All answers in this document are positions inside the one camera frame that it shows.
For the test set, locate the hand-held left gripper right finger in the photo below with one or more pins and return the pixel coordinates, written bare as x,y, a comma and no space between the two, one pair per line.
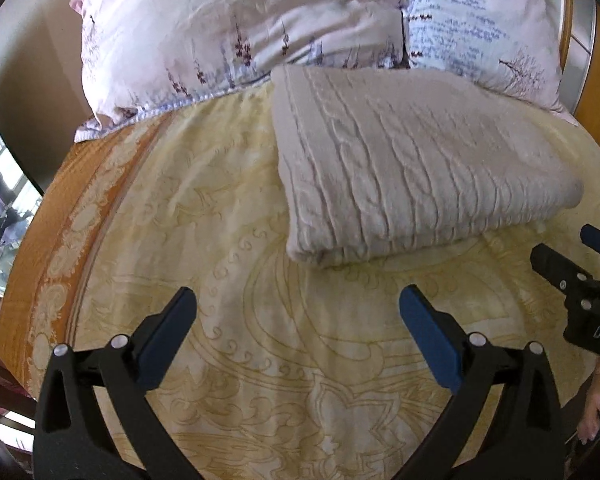
430,332

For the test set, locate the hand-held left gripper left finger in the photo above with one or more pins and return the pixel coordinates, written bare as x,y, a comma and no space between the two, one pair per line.
167,332

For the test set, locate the person's right hand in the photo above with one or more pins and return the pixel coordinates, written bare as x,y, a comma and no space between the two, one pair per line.
591,410

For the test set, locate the yellow and orange patterned blanket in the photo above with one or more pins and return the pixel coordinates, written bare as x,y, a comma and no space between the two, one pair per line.
205,240

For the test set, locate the bright window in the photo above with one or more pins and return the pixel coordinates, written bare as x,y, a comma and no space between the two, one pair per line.
0,200

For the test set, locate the blue and white floral pillow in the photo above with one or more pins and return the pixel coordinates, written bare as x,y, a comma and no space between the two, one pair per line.
475,25

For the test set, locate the pink floral pillow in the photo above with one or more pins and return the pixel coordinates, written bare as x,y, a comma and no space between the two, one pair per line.
220,35

